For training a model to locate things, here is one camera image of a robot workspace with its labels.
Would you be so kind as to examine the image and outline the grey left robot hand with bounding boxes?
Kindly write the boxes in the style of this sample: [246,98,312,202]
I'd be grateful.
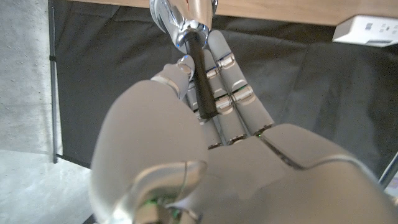
[89,29,398,224]

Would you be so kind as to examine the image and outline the silver handbell with black handle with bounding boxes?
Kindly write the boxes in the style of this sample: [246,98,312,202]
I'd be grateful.
[149,0,218,121]

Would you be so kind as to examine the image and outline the black backdrop curtain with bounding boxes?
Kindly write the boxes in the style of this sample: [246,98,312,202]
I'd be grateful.
[48,0,398,187]

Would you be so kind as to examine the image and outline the backdrop stand pole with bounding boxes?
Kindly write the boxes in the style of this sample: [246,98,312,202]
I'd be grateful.
[49,4,93,169]
[377,151,398,191]

